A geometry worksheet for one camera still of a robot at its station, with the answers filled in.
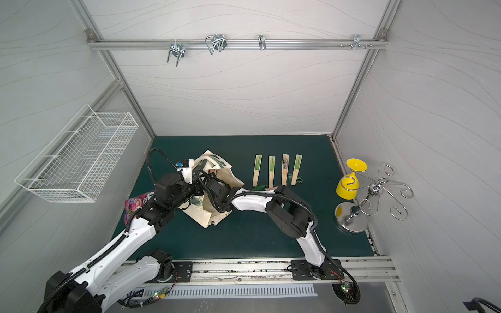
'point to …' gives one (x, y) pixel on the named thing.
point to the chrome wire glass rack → (351, 216)
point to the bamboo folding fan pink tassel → (285, 166)
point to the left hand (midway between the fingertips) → (205, 176)
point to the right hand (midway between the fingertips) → (218, 193)
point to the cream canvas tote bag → (201, 207)
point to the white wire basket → (79, 160)
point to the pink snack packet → (132, 204)
